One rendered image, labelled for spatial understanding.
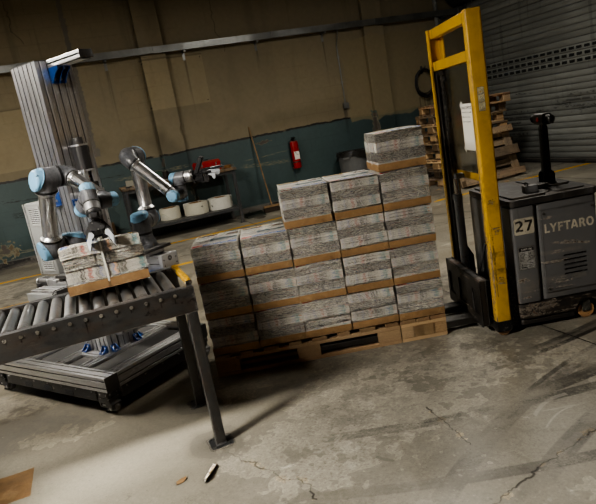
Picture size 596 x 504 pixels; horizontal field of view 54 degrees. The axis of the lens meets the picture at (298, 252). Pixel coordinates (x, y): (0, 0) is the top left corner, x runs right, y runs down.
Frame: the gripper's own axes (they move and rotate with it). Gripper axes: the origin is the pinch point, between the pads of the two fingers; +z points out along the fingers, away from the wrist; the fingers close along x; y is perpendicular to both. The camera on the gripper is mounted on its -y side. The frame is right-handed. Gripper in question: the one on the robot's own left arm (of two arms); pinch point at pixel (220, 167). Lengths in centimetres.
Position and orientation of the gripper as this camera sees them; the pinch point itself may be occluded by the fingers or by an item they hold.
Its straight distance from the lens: 380.4
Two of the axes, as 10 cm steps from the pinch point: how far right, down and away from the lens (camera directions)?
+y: 1.9, 9.2, 3.5
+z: 9.8, -1.4, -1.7
